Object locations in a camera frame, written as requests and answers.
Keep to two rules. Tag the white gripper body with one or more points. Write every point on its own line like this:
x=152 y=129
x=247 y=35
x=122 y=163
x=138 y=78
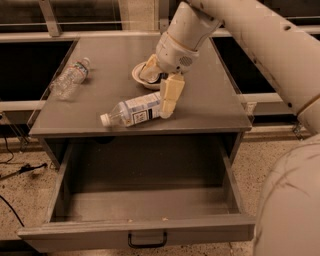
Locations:
x=174 y=55

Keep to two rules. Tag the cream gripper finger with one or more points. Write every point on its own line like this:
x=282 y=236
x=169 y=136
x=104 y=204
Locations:
x=151 y=68
x=170 y=91

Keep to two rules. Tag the blue label plastic bottle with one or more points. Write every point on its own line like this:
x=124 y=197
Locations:
x=133 y=111

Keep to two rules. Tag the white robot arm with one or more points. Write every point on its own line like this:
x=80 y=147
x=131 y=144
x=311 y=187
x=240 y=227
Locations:
x=288 y=215

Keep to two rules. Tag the clear crumpled plastic bottle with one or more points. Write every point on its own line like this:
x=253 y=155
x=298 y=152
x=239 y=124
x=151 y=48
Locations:
x=66 y=84

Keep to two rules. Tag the grey open top drawer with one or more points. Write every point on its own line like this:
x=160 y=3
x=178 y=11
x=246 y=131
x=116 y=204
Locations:
x=179 y=184

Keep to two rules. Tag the blue soda can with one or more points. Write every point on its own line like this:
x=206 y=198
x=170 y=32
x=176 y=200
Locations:
x=157 y=79

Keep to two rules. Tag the white ceramic bowl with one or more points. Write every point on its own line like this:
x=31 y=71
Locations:
x=153 y=84

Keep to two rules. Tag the grey cabinet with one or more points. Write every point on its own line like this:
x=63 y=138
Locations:
x=208 y=103

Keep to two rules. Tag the metal window railing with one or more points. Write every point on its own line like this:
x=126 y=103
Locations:
x=37 y=19

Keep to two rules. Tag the black drawer handle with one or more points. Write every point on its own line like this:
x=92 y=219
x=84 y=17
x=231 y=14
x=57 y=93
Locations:
x=147 y=240

